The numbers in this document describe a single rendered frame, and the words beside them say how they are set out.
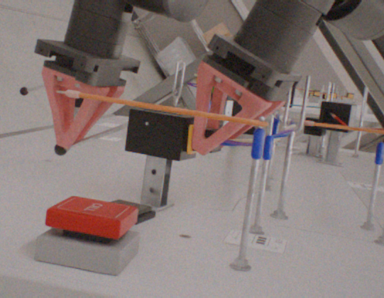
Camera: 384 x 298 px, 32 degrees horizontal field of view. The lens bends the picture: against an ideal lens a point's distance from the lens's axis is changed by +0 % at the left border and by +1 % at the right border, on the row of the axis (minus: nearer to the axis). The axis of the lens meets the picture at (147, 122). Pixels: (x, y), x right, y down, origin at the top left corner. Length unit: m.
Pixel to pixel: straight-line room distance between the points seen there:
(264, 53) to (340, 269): 0.18
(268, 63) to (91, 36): 0.17
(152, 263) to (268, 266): 0.09
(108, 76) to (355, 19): 0.23
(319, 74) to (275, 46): 7.57
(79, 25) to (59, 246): 0.26
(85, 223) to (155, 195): 0.20
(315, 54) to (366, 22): 7.51
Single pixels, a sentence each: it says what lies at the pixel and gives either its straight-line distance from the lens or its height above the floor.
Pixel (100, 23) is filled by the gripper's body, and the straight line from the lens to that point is 0.61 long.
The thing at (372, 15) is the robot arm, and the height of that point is 1.35.
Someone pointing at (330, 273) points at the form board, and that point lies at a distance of 0.51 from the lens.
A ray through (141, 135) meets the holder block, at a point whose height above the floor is 1.12.
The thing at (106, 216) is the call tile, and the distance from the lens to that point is 0.42.
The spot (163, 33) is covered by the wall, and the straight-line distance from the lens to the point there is 8.25.
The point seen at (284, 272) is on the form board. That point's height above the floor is 1.18.
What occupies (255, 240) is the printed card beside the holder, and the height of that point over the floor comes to 1.17.
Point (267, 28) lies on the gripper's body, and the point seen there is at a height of 1.27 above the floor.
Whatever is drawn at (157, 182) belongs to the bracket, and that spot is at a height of 1.11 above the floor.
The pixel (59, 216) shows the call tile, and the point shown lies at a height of 1.09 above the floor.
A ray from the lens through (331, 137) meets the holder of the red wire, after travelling 1.20.
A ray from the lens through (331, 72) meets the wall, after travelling 8.13.
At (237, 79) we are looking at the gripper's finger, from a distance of 0.55.
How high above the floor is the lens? 1.26
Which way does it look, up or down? 12 degrees down
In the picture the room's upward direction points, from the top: 58 degrees clockwise
